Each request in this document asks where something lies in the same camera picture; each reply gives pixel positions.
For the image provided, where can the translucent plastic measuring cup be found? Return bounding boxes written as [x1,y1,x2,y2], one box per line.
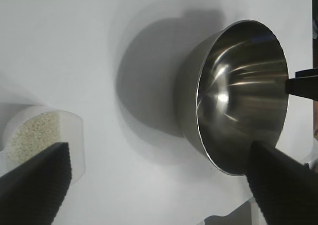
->
[0,104,86,186]

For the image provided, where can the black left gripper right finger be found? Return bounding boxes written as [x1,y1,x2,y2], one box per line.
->
[245,140,318,225]

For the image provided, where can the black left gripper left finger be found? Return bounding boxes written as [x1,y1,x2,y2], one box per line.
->
[0,142,73,225]

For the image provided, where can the white rice grains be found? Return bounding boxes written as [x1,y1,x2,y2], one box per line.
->
[4,111,63,164]

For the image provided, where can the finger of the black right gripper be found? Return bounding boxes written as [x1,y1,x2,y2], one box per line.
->
[285,76,318,102]
[295,68,318,79]

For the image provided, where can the stainless steel mixing bowl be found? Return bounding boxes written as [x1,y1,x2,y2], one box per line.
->
[173,19,290,177]

